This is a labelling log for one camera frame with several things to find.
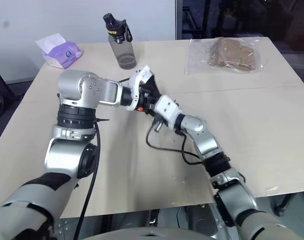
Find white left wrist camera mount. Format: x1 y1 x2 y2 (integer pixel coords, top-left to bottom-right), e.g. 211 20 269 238
126 65 154 112

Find silver robot torso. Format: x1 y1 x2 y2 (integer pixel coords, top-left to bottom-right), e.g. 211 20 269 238
57 204 242 240

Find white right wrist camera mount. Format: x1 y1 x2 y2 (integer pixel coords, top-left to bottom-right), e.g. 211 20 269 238
153 94 183 129

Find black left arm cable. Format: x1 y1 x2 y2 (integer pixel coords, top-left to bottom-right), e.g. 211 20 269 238
73 121 101 240

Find grey water bottle black lid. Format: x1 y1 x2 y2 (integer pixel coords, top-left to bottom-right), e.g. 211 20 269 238
103 12 138 70

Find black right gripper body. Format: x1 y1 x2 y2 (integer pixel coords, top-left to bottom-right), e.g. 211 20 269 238
151 113 168 133

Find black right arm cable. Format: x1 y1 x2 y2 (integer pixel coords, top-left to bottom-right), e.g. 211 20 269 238
145 124 205 166

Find black chair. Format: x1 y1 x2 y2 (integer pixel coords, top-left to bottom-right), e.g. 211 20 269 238
0 61 20 152

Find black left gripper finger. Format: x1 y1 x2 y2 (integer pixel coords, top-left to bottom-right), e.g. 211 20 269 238
147 74 164 99
140 80 159 101

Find purple tissue pack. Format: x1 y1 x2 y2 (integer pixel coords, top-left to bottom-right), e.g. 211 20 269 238
36 32 83 70

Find clear plastic bag brown contents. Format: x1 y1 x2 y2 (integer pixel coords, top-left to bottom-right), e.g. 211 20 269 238
184 36 270 76

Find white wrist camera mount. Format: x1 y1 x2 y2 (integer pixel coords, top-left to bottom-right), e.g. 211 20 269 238
153 94 183 129
126 65 154 112

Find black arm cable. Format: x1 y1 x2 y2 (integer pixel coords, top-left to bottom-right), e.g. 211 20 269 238
145 124 205 166
73 121 101 240

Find dark window with frame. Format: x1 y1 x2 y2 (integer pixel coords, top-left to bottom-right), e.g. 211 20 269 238
176 0 304 41

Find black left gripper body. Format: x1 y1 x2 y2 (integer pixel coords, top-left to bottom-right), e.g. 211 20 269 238
136 86 157 113

